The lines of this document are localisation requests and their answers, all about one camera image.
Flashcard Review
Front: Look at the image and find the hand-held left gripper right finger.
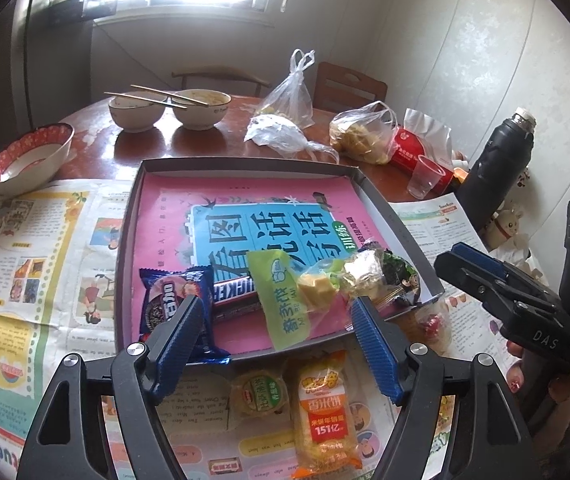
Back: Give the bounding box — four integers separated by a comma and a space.
351, 296, 536, 480

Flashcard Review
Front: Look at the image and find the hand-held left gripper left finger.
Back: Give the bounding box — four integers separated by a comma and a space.
22, 295, 205, 480

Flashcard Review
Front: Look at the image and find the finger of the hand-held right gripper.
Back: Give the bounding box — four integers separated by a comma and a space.
450, 241, 559, 311
434, 251, 522, 333

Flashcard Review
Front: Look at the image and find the blue cookie packet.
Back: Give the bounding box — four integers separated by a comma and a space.
138, 266, 232, 365

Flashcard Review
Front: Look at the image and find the green snack packet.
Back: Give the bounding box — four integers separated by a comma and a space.
379, 251, 422, 307

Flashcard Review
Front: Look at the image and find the clear round pastry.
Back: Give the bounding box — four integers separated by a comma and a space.
340, 251, 388, 303

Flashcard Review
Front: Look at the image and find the green yellow cake packet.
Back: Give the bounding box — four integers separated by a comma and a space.
246, 249, 346, 352

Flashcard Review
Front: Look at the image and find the grey cardboard box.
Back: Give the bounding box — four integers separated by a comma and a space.
115, 157, 446, 361

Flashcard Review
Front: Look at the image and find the person's right hand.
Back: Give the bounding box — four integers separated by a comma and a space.
505, 339, 570, 461

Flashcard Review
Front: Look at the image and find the beige toy figurine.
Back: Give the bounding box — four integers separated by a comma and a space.
482, 200, 533, 251

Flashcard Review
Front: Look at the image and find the red candy in clear wrapper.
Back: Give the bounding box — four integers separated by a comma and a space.
414, 307, 450, 353

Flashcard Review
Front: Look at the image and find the colourful newspaper sheet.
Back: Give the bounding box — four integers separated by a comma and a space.
389, 194, 536, 366
0, 180, 458, 480

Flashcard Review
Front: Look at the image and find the brown chocolate bar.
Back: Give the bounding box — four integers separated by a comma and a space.
210, 275, 266, 323

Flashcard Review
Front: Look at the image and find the orange rice cracker packet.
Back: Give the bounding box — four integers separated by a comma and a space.
290, 352, 363, 478

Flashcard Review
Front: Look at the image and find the black thermos bottle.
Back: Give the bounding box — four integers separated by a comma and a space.
462, 106, 537, 241

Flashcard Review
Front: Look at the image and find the round cake packet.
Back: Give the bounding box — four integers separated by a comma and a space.
230, 367, 288, 418

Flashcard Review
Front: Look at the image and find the clear plastic cup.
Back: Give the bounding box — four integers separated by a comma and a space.
407, 155, 446, 200

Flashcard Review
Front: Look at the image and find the red tissue pack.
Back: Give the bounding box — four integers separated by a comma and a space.
390, 108, 458, 195

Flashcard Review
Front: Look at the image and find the clear bag of fried pastries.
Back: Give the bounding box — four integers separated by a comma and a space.
329, 101, 400, 166

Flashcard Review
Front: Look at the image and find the slatted back wooden chair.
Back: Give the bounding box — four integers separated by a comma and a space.
313, 61, 388, 113

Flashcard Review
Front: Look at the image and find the red patterned bowl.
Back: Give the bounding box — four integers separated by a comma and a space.
0, 122, 76, 197

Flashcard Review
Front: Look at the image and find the white bowl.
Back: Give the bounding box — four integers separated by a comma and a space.
108, 92, 168, 133
172, 89, 232, 131

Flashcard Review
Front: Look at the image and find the crumpled white plastic bag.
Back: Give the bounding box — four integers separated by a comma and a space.
243, 114, 341, 163

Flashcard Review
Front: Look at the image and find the pair of wooden chopsticks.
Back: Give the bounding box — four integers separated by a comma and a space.
104, 91, 188, 110
130, 84, 211, 107

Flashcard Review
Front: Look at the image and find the curved back wooden chair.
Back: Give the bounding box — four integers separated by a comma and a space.
171, 71, 271, 97

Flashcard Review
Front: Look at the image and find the grey refrigerator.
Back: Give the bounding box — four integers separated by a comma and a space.
10, 0, 93, 128

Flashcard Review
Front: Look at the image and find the dark box on windowsill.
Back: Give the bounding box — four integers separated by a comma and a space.
47, 0, 116, 26

